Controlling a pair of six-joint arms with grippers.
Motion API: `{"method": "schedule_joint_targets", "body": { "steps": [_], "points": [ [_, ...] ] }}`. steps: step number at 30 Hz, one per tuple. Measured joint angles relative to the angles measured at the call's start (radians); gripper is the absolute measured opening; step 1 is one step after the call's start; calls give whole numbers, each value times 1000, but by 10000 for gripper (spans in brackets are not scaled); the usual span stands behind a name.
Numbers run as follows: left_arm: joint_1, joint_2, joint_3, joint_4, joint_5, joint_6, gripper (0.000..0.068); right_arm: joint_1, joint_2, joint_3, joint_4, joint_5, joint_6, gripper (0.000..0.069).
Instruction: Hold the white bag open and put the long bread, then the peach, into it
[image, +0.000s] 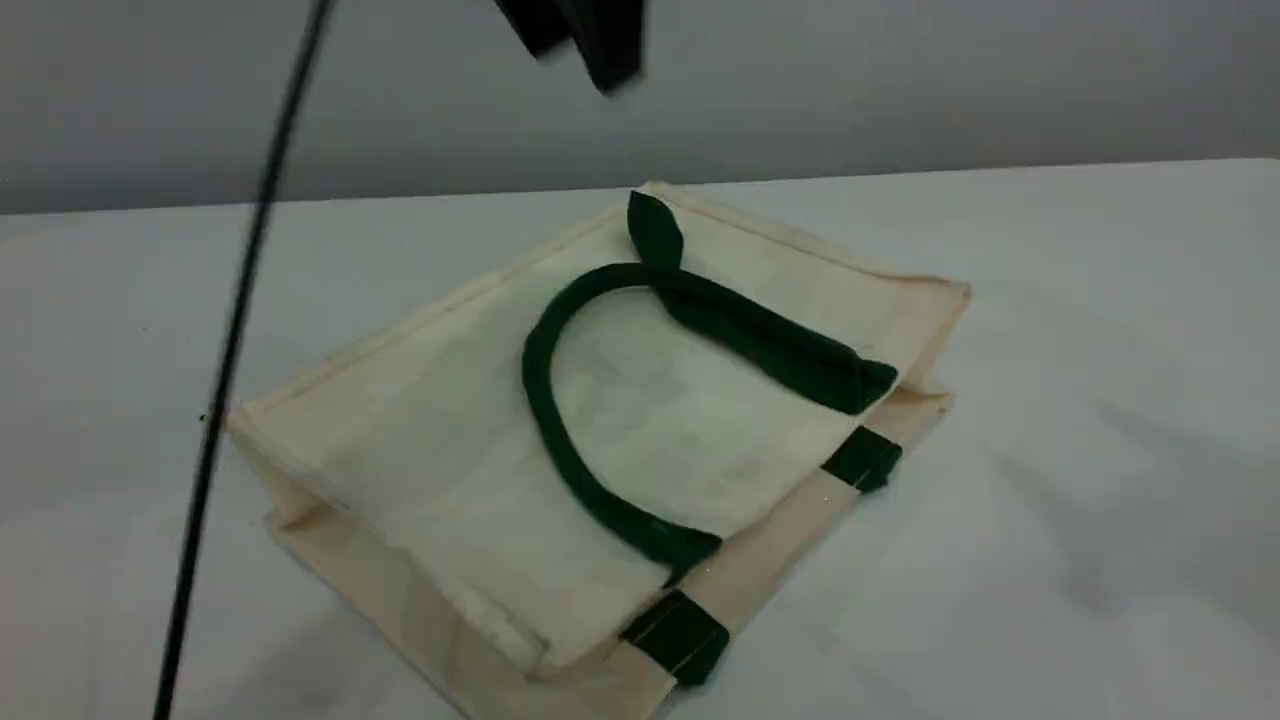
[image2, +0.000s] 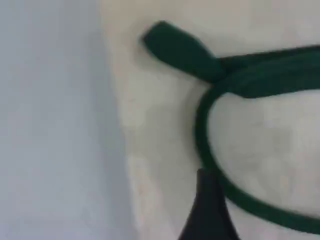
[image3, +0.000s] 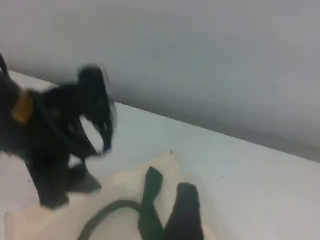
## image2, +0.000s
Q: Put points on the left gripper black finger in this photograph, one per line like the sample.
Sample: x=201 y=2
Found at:
x=207 y=215

